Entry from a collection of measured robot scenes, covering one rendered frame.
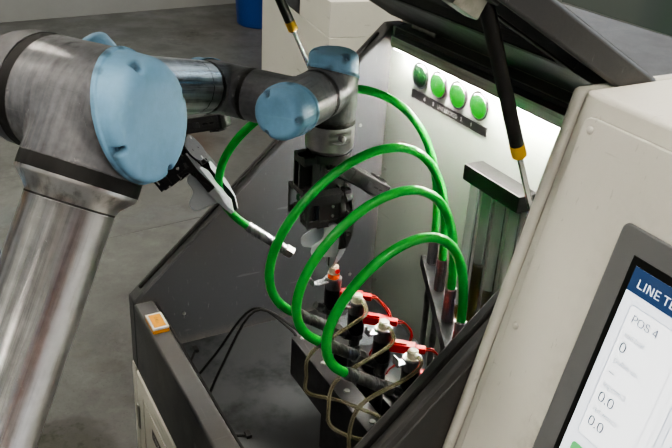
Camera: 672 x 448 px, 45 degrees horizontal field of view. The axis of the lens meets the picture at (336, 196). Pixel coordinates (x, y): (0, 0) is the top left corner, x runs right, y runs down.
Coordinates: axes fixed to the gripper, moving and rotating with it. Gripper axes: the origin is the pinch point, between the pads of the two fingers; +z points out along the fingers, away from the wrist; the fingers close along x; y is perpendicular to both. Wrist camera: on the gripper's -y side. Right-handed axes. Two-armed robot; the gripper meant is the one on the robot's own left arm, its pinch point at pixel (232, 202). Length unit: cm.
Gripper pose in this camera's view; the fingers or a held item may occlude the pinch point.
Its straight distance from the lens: 135.9
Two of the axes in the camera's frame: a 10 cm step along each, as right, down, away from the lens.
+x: -1.1, 2.1, -9.7
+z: 6.3, 7.7, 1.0
